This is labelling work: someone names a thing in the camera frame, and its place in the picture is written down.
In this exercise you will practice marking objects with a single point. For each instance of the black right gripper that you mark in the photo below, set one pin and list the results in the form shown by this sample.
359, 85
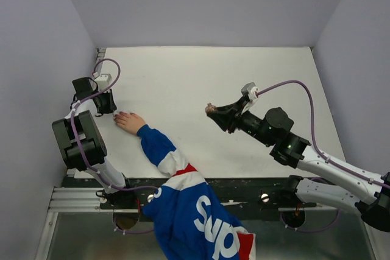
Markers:
229, 116

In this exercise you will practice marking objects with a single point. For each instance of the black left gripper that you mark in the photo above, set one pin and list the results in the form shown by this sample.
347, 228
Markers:
111, 106

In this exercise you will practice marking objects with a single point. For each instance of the glitter nail polish bottle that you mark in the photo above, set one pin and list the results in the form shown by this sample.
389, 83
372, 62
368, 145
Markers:
210, 108

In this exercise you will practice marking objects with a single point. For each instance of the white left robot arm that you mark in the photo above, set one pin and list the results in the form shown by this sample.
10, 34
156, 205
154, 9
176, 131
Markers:
79, 141

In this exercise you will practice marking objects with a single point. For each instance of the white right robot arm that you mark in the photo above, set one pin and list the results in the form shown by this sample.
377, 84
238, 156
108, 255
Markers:
349, 188

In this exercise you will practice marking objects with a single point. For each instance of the mannequin hand painted nails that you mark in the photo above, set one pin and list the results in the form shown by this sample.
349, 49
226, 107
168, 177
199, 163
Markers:
129, 122

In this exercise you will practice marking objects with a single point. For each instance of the blue white red sleeve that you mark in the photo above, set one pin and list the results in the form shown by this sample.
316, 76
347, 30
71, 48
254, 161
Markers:
189, 221

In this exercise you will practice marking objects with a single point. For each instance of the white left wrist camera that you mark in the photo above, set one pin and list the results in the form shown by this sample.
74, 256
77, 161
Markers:
102, 80

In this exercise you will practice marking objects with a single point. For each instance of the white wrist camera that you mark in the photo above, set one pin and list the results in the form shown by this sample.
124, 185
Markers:
102, 80
249, 92

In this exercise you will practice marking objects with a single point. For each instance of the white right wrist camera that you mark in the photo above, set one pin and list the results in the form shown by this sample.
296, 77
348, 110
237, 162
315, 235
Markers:
249, 92

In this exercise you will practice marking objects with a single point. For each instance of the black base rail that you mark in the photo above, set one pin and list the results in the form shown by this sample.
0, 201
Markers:
244, 198

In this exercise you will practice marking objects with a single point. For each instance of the aluminium extrusion bracket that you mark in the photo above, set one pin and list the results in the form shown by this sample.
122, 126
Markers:
74, 200

